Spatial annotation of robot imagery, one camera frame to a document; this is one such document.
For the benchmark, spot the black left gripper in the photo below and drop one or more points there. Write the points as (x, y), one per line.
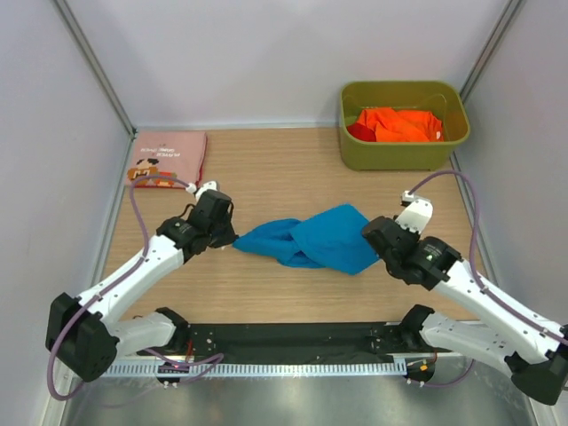
(220, 228)

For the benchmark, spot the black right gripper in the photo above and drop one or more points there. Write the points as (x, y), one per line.
(374, 237)

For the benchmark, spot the blue t shirt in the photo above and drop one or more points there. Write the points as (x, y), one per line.
(331, 239)

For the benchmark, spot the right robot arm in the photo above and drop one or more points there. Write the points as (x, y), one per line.
(526, 347)

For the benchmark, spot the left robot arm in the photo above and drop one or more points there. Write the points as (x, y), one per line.
(87, 333)

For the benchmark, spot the folded pink t shirt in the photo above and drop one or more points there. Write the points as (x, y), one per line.
(174, 154)

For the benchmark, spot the red t shirt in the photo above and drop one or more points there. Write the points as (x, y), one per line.
(361, 132)

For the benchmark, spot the orange t shirt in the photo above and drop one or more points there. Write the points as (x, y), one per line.
(402, 126)

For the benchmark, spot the olive green plastic bin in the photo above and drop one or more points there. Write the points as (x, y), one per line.
(437, 97)

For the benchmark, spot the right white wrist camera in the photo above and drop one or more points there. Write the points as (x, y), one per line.
(416, 214)

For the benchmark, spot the white slotted cable duct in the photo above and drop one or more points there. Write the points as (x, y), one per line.
(158, 369)

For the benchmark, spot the right aluminium frame post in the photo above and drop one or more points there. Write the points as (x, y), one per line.
(500, 29)

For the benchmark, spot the aluminium frame post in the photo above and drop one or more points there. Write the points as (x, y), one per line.
(500, 29)
(82, 43)

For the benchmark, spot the left aluminium frame post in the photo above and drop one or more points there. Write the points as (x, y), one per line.
(82, 43)

